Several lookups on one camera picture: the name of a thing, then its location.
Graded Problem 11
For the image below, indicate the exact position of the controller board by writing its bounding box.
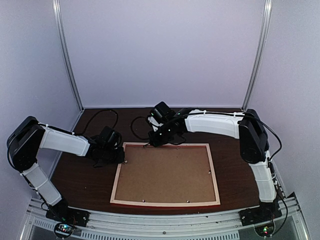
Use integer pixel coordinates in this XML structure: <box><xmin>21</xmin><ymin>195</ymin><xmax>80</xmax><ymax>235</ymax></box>
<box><xmin>53</xmin><ymin>223</ymin><xmax>74</xmax><ymax>239</ymax></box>
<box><xmin>254</xmin><ymin>223</ymin><xmax>275</xmax><ymax>238</ymax></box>

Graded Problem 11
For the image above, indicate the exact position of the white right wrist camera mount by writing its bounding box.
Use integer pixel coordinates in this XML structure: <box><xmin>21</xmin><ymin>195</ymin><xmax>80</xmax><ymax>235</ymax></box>
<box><xmin>147</xmin><ymin>116</ymin><xmax>161</xmax><ymax>132</ymax></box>

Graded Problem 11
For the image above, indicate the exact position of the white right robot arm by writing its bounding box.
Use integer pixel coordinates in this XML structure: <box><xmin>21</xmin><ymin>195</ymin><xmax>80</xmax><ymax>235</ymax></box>
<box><xmin>146</xmin><ymin>101</ymin><xmax>278</xmax><ymax>221</ymax></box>

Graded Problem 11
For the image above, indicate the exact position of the right controller board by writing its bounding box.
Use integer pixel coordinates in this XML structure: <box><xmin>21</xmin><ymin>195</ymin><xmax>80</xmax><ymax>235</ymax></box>
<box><xmin>254</xmin><ymin>223</ymin><xmax>275</xmax><ymax>238</ymax></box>

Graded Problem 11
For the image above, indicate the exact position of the left aluminium corner post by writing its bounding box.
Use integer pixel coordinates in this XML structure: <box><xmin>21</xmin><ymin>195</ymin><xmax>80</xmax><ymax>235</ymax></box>
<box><xmin>52</xmin><ymin>0</ymin><xmax>84</xmax><ymax>112</ymax></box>

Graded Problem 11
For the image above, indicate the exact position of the right aluminium corner post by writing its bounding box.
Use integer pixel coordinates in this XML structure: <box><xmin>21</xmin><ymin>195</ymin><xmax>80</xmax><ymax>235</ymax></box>
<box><xmin>241</xmin><ymin>0</ymin><xmax>273</xmax><ymax>111</ymax></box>

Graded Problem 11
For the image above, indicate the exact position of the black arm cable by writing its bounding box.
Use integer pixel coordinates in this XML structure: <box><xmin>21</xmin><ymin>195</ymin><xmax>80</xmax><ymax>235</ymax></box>
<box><xmin>74</xmin><ymin>109</ymin><xmax>119</xmax><ymax>141</ymax></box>
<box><xmin>131</xmin><ymin>109</ymin><xmax>290</xmax><ymax>226</ymax></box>

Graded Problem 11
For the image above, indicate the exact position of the red picture frame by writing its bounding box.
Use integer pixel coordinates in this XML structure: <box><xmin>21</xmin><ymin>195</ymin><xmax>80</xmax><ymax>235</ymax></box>
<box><xmin>109</xmin><ymin>142</ymin><xmax>221</xmax><ymax>207</ymax></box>

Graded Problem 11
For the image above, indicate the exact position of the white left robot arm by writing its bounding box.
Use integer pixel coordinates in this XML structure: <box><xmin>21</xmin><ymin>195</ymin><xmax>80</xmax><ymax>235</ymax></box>
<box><xmin>6</xmin><ymin>116</ymin><xmax>125</xmax><ymax>222</ymax></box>

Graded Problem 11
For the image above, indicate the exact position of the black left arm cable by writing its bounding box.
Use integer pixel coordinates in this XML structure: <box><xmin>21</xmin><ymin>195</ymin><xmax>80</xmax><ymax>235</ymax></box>
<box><xmin>74</xmin><ymin>109</ymin><xmax>119</xmax><ymax>141</ymax></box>

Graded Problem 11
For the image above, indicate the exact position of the left controller board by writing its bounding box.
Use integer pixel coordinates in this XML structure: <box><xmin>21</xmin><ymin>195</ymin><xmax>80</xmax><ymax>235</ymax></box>
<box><xmin>53</xmin><ymin>223</ymin><xmax>74</xmax><ymax>239</ymax></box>

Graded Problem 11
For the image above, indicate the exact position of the aluminium front rail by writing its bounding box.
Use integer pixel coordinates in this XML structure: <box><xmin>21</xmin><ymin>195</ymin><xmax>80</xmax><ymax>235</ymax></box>
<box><xmin>17</xmin><ymin>197</ymin><xmax>311</xmax><ymax>240</ymax></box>

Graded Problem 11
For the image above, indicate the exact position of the aluminium corner post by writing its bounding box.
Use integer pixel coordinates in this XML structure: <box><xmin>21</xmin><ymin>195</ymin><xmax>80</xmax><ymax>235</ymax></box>
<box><xmin>241</xmin><ymin>0</ymin><xmax>273</xmax><ymax>111</ymax></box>
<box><xmin>52</xmin><ymin>0</ymin><xmax>84</xmax><ymax>112</ymax></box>

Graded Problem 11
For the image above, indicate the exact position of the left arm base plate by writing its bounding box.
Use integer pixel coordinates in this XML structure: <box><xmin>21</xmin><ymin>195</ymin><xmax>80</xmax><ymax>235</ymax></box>
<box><xmin>45</xmin><ymin>208</ymin><xmax>90</xmax><ymax>227</ymax></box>

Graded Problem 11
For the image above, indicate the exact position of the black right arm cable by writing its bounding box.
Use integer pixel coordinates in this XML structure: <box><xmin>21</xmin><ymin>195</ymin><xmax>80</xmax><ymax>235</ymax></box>
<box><xmin>131</xmin><ymin>109</ymin><xmax>290</xmax><ymax>226</ymax></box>

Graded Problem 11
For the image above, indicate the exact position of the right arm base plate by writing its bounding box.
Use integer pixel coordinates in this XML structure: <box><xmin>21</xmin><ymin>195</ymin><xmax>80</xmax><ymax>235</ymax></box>
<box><xmin>238</xmin><ymin>207</ymin><xmax>282</xmax><ymax>227</ymax></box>

